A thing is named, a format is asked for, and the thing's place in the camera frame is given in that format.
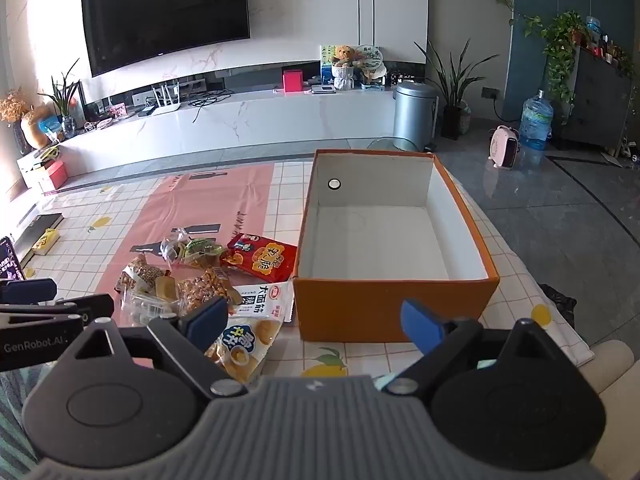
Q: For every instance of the yellow box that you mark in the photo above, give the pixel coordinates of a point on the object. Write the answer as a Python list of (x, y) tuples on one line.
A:
[(47, 241)]

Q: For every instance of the silver trash can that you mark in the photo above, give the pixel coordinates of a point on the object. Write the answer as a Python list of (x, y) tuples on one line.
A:
[(415, 115)]

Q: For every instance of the orchid plant in glass vase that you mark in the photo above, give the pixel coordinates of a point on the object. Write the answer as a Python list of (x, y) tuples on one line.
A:
[(65, 110)]

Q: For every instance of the wall power socket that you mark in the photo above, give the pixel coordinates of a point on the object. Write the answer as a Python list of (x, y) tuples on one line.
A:
[(490, 93)]

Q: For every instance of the white marble television cabinet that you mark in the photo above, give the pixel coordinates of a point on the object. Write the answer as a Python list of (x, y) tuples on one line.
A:
[(250, 125)]

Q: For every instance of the landscape print card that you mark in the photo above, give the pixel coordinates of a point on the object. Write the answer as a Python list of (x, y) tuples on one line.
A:
[(327, 60)]

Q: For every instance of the round glass table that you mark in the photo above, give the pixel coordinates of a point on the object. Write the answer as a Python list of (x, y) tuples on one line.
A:
[(390, 143)]

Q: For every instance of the row of small bottles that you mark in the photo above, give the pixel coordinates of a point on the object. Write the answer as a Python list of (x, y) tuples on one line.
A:
[(607, 47)]

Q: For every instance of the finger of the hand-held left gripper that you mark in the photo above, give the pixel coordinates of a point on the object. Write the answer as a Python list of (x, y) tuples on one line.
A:
[(90, 305), (30, 290)]

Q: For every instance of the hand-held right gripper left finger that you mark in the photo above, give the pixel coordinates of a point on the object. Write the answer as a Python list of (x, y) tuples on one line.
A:
[(205, 317)]

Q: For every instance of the dark grey cabinet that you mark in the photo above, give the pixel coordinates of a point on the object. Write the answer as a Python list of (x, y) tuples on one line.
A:
[(595, 100)]

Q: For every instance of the small yellow candy packet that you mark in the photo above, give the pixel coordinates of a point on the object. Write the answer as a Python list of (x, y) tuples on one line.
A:
[(165, 289)]

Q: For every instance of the beige cushion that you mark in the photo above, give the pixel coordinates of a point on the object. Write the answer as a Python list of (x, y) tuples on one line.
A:
[(607, 370)]

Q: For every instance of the clear peanut brittle packet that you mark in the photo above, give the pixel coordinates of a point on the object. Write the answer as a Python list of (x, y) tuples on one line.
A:
[(205, 282), (142, 274)]

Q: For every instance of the orange cardboard box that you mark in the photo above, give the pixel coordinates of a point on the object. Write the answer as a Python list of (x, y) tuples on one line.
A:
[(390, 310)]

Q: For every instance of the black book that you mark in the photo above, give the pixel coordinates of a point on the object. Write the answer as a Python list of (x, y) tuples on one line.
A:
[(40, 225)]

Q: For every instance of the yellow white chip packet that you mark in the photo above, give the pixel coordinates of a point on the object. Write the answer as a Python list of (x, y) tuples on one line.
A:
[(250, 345)]

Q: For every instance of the red snack packet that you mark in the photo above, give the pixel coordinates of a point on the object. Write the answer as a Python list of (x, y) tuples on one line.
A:
[(260, 260)]

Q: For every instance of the round painted fan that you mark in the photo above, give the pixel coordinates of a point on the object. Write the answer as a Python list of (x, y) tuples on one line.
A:
[(368, 57)]

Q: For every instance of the orange vase with dried flowers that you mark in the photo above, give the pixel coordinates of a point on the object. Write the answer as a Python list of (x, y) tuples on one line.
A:
[(32, 132)]

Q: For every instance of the blue water bottle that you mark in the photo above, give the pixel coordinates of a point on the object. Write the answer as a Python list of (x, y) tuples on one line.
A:
[(535, 120)]

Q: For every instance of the pink fan heater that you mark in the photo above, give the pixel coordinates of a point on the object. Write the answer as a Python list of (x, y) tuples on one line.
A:
[(505, 147)]

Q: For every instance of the white router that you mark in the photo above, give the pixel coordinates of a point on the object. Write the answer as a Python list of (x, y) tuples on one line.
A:
[(167, 107)]

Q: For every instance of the clear green raisin packet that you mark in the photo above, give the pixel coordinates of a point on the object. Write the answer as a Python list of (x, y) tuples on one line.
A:
[(202, 252)]

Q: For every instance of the white spicy strip snack packet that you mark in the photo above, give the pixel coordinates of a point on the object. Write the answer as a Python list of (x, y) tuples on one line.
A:
[(265, 300)]

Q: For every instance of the green ivy plant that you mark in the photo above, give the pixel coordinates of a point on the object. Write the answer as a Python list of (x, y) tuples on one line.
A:
[(560, 50)]

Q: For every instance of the red gift box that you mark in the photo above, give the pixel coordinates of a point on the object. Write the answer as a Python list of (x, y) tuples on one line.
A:
[(52, 176)]

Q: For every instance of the black cloth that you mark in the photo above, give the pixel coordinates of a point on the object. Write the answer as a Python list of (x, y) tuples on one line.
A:
[(560, 302)]

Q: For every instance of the long-leaf plant in black pot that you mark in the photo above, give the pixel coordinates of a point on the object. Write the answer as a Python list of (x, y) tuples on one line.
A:
[(452, 120)]

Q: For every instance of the brown teddy bear bouquet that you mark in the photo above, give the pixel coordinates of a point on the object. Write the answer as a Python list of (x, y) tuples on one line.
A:
[(343, 55)]

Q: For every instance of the clear mixed dried fruit packet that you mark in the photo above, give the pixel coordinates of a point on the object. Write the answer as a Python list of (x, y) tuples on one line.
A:
[(172, 250)]

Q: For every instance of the blue plastic bag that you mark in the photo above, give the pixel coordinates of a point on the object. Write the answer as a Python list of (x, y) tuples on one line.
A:
[(50, 127)]

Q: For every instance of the clear packet of white candies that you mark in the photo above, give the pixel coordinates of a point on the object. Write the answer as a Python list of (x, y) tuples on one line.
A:
[(145, 305)]

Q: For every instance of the black television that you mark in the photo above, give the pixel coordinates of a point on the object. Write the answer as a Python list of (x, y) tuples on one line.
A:
[(165, 10)]

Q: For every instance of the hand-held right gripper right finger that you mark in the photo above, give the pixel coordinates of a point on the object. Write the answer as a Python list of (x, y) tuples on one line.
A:
[(420, 320)]

